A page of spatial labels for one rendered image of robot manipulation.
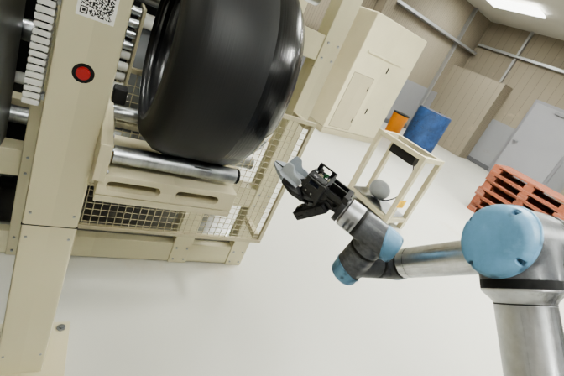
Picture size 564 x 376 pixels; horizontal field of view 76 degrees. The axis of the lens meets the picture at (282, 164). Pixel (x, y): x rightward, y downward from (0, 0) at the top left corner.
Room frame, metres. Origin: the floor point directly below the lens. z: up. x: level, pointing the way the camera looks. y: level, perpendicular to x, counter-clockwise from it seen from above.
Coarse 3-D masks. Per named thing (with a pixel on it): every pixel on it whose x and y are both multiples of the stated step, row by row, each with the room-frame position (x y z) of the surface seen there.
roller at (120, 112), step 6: (114, 108) 1.00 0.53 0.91; (120, 108) 1.01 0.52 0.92; (126, 108) 1.02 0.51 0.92; (132, 108) 1.04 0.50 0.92; (114, 114) 0.99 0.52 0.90; (120, 114) 1.00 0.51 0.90; (126, 114) 1.01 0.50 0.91; (132, 114) 1.02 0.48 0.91; (126, 120) 1.02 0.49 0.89; (132, 120) 1.02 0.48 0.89
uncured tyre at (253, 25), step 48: (192, 0) 0.76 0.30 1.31; (240, 0) 0.79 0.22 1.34; (288, 0) 0.89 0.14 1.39; (192, 48) 0.72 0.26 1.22; (240, 48) 0.76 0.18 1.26; (288, 48) 0.83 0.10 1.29; (144, 96) 1.00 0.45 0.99; (192, 96) 0.72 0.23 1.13; (240, 96) 0.76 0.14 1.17; (288, 96) 0.85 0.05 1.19; (192, 144) 0.78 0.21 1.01; (240, 144) 0.82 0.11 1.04
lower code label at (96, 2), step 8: (80, 0) 0.75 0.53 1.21; (88, 0) 0.76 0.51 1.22; (96, 0) 0.77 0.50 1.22; (104, 0) 0.77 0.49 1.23; (112, 0) 0.78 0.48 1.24; (80, 8) 0.75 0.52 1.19; (88, 8) 0.76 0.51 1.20; (96, 8) 0.77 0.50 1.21; (104, 8) 0.77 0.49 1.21; (112, 8) 0.78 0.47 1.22; (88, 16) 0.76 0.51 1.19; (96, 16) 0.77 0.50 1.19; (104, 16) 0.78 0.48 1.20; (112, 16) 0.79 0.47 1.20; (112, 24) 0.79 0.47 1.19
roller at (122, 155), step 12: (120, 156) 0.77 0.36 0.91; (132, 156) 0.78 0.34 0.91; (144, 156) 0.80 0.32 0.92; (156, 156) 0.82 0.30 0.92; (168, 156) 0.84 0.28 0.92; (144, 168) 0.80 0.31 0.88; (156, 168) 0.81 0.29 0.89; (168, 168) 0.83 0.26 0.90; (180, 168) 0.85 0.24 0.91; (192, 168) 0.86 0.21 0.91; (204, 168) 0.88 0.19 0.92; (216, 168) 0.91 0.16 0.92; (228, 168) 0.94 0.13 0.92; (228, 180) 0.92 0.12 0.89
